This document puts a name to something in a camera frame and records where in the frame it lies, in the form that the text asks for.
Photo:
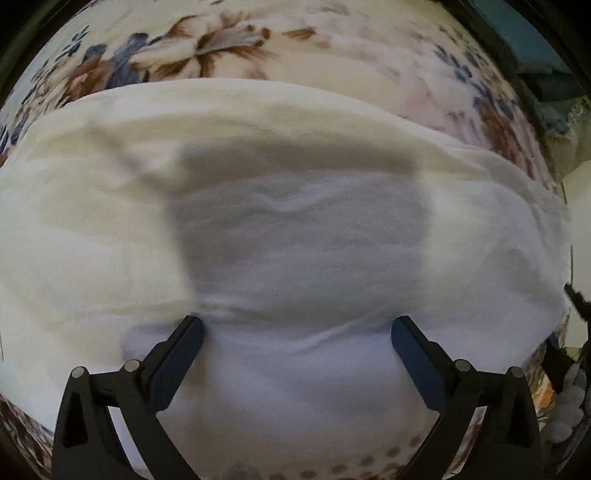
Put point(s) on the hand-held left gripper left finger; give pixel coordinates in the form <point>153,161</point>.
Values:
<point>178,357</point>

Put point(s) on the floral printed blanket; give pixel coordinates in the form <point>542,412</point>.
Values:
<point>323,60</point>

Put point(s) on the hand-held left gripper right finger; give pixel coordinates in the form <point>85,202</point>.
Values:
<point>418,362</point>

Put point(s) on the teal cloth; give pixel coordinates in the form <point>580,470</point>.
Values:
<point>531,41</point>

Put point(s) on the white pants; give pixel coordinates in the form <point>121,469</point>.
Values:
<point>295,258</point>

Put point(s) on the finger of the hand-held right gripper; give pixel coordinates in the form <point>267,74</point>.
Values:
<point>578,300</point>

